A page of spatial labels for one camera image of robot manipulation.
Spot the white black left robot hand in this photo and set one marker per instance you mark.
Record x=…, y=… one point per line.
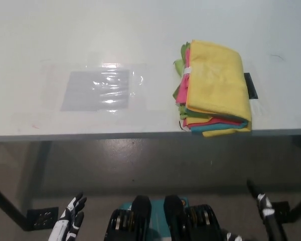
x=65, y=226

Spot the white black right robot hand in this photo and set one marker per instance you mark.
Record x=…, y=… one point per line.
x=267, y=208

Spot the black teal robot torso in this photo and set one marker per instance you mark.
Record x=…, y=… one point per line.
x=174, y=216

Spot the teal microfibre cloth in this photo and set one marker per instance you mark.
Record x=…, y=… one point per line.
x=215, y=128

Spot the pink microfibre cloth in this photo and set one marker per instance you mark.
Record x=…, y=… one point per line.
x=183, y=88
x=215, y=123

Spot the large yellow microfibre cloth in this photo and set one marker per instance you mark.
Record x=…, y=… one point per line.
x=215, y=80

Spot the black table foot plate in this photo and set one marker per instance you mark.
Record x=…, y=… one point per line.
x=42, y=218
x=282, y=209

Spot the black tape strip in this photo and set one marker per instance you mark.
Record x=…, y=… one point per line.
x=251, y=86

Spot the clear plastic sheet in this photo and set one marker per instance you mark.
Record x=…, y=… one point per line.
x=102, y=90

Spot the white cloth label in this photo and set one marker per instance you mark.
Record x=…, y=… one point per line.
x=186, y=70

